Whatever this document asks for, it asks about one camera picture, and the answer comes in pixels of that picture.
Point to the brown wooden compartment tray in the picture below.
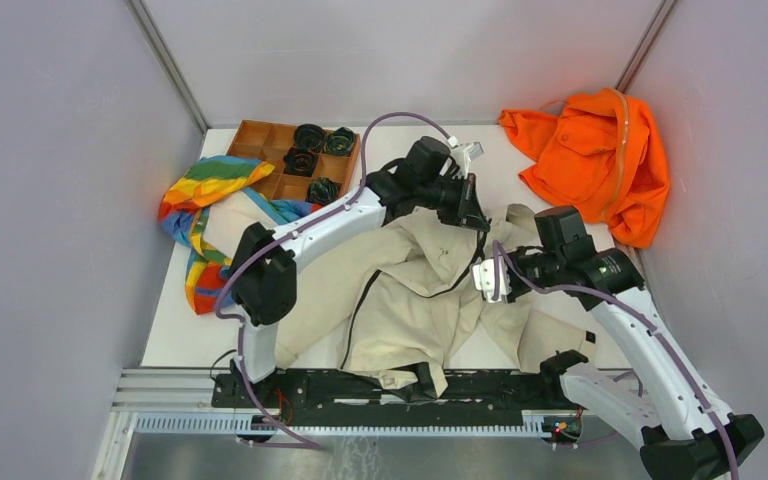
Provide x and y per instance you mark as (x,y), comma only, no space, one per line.
(269,142)

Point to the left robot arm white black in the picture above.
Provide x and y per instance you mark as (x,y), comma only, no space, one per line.
(433,175)

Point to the aluminium frame rail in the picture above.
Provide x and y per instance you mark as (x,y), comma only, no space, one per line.
(179,401)

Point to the black rolled sock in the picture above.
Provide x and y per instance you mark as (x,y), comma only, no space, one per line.
(310,137)
(300,162)
(340,142)
(322,191)

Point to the black rolled sock middle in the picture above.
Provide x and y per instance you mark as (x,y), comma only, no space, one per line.
(300,162)

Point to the black rolled sock near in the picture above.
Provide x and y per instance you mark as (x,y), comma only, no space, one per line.
(322,191)

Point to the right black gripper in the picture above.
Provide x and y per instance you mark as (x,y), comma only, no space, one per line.
(514,291)

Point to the black rolled sock far left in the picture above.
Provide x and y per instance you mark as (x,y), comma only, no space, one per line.
(310,137)

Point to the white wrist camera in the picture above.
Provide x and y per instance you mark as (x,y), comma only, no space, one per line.
(462,155)
(491,280)

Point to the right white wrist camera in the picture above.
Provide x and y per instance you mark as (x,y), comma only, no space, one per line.
(491,280)

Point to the black rolled sock far right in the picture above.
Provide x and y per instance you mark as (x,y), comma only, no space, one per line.
(340,142)

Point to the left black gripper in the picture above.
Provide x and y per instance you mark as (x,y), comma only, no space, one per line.
(465,210)

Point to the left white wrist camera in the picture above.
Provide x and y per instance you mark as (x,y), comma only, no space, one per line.
(462,155)

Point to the beige zip jacket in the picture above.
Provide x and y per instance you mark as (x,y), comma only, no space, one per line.
(404,296)

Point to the rainbow striped garment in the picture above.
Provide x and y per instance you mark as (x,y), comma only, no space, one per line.
(206,211)

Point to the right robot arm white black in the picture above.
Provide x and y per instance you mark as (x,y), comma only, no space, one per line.
(622,331)

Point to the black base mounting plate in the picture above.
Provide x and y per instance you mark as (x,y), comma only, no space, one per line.
(333,398)

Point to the orange jacket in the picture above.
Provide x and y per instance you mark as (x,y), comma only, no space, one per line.
(602,154)

